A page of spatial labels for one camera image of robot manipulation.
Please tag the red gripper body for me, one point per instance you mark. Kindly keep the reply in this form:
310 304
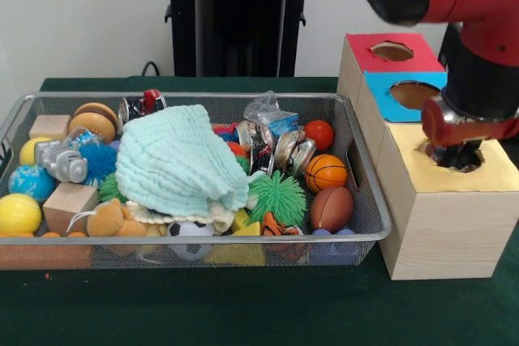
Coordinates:
458 131

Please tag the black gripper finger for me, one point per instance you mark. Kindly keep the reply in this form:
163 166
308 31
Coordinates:
450 155
470 151

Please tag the mint green muslin cloth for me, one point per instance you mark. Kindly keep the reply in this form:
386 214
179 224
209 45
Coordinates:
174 159

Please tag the wooden box with three holes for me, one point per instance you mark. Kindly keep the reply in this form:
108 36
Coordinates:
446 232

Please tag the small orange basketball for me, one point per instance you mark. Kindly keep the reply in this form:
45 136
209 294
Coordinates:
326 173

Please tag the small brown football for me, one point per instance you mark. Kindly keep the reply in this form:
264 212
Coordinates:
331 208

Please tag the red rubber ball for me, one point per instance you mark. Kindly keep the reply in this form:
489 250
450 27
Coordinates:
319 134

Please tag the green spiky rubber ball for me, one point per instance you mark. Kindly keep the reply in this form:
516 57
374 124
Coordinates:
275 196

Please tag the dark green tablecloth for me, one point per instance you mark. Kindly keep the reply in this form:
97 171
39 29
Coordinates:
243 309

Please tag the blue spiky rubber ball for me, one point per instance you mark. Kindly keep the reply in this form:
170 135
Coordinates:
99 157

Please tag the toy hamburger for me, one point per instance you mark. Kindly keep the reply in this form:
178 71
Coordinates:
93 121

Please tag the plain wooden cube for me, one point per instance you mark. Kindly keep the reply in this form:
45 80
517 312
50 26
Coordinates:
69 206

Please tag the blue marbled ball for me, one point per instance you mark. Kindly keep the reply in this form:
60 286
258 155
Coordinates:
30 184

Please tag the yellow plastic ball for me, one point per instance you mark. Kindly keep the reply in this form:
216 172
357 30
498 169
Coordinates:
18 214

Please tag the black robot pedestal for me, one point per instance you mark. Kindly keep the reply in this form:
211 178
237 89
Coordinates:
239 18

